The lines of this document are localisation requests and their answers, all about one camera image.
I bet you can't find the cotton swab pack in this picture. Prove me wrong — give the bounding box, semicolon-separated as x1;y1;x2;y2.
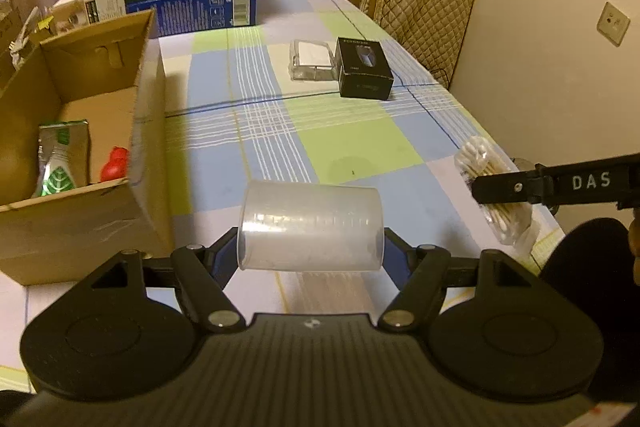
454;136;540;258

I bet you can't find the clear plastic cup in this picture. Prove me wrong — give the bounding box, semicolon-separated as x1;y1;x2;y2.
236;180;385;272

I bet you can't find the red toy car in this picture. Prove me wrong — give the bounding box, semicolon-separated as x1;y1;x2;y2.
100;146;129;182

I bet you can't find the silver green tea bag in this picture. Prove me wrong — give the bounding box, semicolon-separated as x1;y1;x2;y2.
32;119;90;197

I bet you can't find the black small product box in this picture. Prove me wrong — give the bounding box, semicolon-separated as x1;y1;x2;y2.
335;37;394;101

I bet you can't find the checked tablecloth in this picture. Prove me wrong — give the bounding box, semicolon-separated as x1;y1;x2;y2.
0;0;566;358

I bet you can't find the quilted beige chair cover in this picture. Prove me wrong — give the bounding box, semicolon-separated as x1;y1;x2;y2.
360;0;474;88

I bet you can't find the brown cardboard box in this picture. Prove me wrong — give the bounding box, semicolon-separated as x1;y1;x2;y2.
1;11;174;286

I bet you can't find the clear plastic packet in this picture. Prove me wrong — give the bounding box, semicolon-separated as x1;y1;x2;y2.
288;39;336;81

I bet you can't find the blue flat box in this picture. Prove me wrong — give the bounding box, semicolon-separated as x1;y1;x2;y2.
125;0;257;37

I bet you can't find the white beige product box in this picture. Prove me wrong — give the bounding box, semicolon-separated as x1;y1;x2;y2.
51;0;126;35

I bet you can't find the round tin with clutter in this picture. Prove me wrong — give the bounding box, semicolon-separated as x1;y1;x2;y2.
1;0;52;77

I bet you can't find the lower wall socket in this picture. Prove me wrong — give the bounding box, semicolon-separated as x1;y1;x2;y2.
597;2;630;46

